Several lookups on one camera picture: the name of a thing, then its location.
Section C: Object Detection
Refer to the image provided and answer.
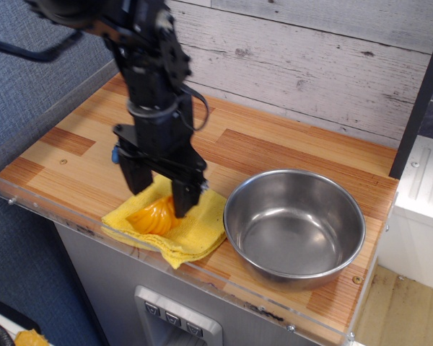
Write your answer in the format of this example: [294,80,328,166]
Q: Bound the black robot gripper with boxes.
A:
[113,97,206,218]

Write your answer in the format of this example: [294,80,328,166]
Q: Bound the orange plastic toy orange half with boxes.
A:
[126,195,181,236]

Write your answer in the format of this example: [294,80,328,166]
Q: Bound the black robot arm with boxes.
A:
[0,1,207,218]

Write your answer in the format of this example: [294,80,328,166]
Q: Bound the yellow folded cloth napkin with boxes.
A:
[101,174,227,270]

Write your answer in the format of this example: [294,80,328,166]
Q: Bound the clear acrylic edge guard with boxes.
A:
[0,64,398,345]

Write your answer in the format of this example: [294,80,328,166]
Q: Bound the grey toy dispenser panel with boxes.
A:
[134,285,223,345]

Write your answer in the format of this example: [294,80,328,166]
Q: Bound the stainless steel bowl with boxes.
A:
[223,169,366,291]

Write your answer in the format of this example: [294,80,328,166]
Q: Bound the orange object bottom left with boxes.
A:
[14,329,51,346]

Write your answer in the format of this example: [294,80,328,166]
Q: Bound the white toy sink cabinet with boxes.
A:
[377,136,433,288]

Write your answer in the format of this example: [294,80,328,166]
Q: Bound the blue handled metal fork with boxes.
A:
[111,145,120,164]

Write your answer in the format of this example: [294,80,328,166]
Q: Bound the dark right shelf post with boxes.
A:
[389,52,433,179]

